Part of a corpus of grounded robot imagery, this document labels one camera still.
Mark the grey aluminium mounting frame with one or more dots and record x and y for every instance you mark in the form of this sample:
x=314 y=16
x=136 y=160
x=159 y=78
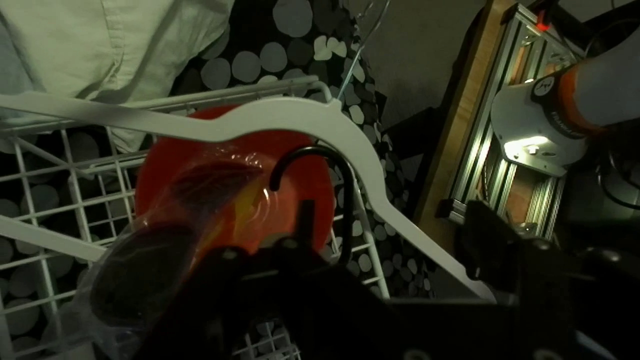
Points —
x=483 y=173

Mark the clear plastic bag with item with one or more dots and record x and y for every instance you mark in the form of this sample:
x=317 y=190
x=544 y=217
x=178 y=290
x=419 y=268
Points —
x=167 y=252

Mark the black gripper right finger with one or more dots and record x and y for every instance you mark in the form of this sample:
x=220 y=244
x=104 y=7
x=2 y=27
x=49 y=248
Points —
x=493 y=240

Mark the white plastic clothes hanger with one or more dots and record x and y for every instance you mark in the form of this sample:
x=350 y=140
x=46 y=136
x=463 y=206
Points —
x=301 y=117

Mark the black grey-dotted bedspread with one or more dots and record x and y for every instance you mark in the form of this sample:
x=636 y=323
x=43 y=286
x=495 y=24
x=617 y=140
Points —
x=292 y=21

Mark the red bowl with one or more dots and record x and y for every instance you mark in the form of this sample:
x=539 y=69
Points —
x=172 y=160

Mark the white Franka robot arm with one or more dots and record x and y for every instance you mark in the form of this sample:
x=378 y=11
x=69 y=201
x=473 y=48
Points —
x=606 y=80

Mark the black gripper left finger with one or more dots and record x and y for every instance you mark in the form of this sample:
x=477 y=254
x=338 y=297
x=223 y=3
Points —
x=307 y=222

